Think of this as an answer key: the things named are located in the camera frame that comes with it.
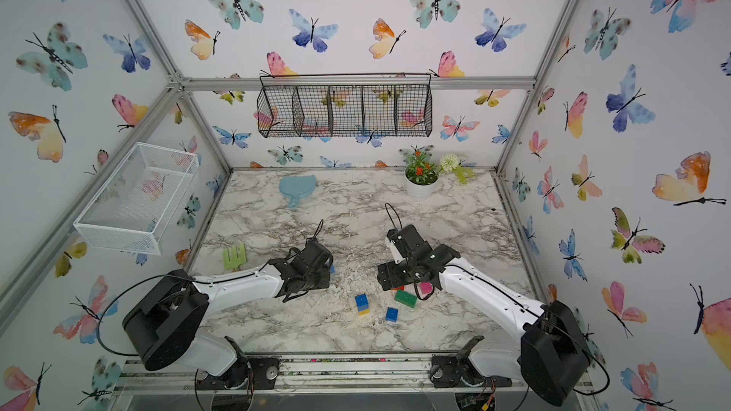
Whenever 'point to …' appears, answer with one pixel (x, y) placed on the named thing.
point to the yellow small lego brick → (365, 312)
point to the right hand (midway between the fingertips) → (392, 272)
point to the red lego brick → (399, 288)
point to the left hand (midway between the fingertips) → (329, 274)
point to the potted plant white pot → (421, 176)
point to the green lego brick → (405, 298)
